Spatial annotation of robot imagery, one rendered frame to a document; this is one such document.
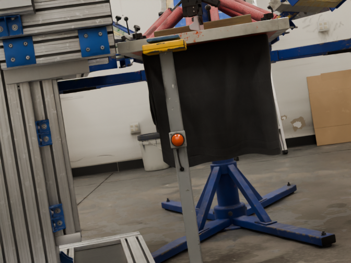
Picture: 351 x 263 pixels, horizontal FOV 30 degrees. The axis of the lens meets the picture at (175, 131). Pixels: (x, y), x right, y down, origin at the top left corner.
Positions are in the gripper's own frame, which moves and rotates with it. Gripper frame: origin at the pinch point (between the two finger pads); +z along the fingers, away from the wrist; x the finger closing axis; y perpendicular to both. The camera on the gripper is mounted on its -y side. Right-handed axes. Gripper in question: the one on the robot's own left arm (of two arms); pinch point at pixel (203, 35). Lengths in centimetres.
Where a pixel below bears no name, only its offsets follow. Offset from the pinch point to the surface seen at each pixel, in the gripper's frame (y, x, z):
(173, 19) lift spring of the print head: 15, -75, -16
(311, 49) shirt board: -52, -61, 11
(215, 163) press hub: 4, -89, 65
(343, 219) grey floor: -59, -69, 101
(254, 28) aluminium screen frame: -18, 51, 4
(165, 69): 13, 70, 14
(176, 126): 12, 70, 32
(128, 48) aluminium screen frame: 26, 51, 5
